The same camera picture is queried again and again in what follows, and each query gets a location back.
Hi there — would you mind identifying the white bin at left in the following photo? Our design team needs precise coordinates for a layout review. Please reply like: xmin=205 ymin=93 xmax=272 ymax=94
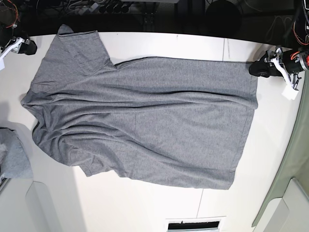
xmin=0 ymin=179 xmax=50 ymax=232

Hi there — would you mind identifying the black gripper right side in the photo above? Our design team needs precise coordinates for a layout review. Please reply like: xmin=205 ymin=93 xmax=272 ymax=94
xmin=0 ymin=37 xmax=37 ymax=59

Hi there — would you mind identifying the white bin at right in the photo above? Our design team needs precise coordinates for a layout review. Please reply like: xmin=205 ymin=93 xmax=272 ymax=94
xmin=254 ymin=178 xmax=309 ymax=232

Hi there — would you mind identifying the white bin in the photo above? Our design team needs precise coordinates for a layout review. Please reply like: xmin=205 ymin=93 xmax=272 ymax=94
xmin=0 ymin=179 xmax=50 ymax=232
xmin=254 ymin=178 xmax=309 ymax=232

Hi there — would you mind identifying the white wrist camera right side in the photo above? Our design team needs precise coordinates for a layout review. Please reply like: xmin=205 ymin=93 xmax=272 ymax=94
xmin=0 ymin=59 xmax=5 ymax=71

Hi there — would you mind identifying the white vent grille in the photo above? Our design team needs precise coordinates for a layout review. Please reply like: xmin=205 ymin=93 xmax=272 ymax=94
xmin=164 ymin=216 xmax=226 ymax=232

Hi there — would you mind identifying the grey t-shirt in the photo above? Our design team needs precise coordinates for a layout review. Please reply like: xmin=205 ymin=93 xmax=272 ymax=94
xmin=21 ymin=25 xmax=258 ymax=189

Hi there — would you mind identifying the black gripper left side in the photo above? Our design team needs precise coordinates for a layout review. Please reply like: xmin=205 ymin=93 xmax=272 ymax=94
xmin=249 ymin=46 xmax=309 ymax=84

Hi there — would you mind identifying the grey cloth pile at left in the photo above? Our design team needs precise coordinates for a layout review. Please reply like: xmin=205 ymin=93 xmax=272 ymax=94
xmin=0 ymin=128 xmax=33 ymax=180

